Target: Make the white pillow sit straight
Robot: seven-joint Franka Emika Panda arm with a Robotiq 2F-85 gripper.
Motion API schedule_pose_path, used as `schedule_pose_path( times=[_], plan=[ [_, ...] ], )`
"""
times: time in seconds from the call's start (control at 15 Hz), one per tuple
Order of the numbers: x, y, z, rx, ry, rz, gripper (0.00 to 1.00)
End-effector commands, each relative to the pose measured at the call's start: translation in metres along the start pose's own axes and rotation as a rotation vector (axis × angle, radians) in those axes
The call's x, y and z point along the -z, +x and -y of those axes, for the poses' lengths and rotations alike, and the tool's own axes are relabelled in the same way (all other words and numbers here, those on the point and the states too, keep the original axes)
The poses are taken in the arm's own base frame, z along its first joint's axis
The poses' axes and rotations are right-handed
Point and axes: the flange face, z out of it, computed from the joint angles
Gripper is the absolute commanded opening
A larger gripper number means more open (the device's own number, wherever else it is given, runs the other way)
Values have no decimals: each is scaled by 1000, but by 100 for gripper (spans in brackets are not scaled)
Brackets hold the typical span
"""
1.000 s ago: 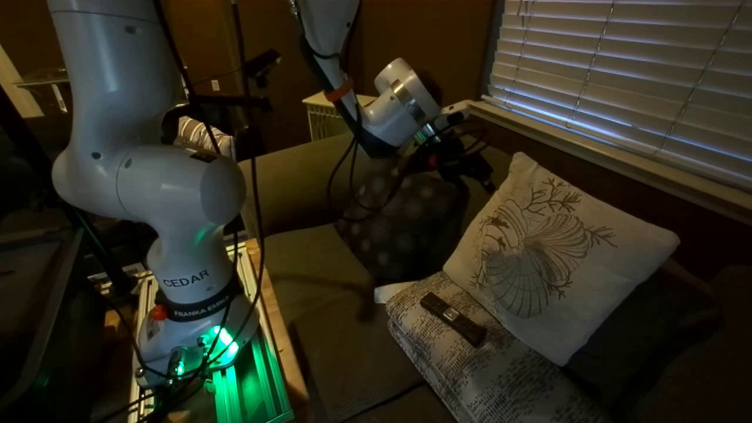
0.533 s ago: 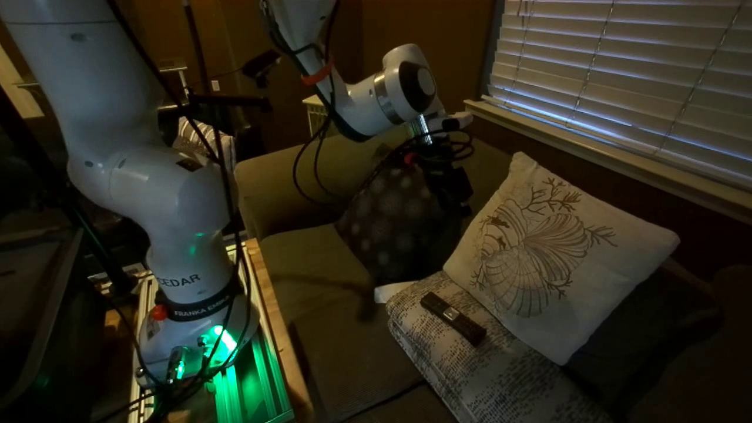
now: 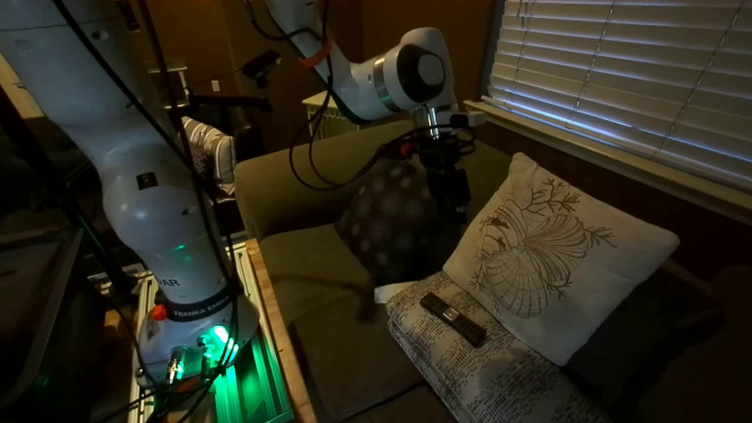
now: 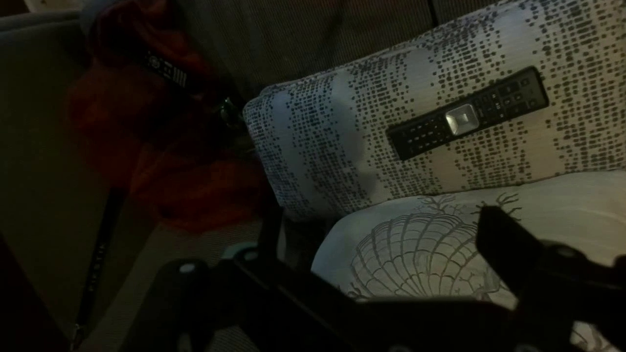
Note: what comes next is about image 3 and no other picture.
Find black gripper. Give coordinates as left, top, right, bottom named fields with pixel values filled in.
left=419, top=126, right=478, bottom=210

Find white embroidered pillow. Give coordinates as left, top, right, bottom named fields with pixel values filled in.
left=441, top=150, right=681, bottom=369

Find dark floral patterned pillow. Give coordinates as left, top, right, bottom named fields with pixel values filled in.
left=334, top=150, right=466, bottom=287

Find black remote control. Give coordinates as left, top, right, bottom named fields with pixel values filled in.
left=419, top=290, right=489, bottom=349

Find white window sill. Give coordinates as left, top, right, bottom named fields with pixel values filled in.
left=464, top=99, right=752, bottom=227

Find olive grey sofa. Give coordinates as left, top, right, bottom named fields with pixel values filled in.
left=232, top=114, right=752, bottom=423

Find grey patterned folded blanket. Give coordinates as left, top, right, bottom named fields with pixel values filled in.
left=386, top=269, right=615, bottom=423

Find white window blinds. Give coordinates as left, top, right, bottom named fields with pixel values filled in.
left=485, top=0, right=752, bottom=194

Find wooden table edge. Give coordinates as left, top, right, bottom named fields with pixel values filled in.
left=244, top=237, right=320, bottom=423

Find white ribbed cloth bundle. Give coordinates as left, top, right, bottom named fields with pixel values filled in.
left=179, top=114, right=237, bottom=185

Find dark grey side panel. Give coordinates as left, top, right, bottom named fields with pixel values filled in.
left=0, top=227, right=84, bottom=411

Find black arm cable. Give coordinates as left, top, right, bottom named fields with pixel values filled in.
left=244, top=0, right=479, bottom=194

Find orange strap on arm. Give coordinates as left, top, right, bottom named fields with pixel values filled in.
left=303, top=45, right=335, bottom=71

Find black camera on stand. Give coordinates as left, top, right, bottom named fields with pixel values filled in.
left=240, top=49, right=285, bottom=85

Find black base cable bundle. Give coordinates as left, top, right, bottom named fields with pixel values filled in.
left=49, top=0, right=244, bottom=423

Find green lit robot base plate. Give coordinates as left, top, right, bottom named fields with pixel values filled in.
left=126, top=237, right=295, bottom=423

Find white wall shelf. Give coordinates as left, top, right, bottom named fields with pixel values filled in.
left=144, top=62, right=193, bottom=113

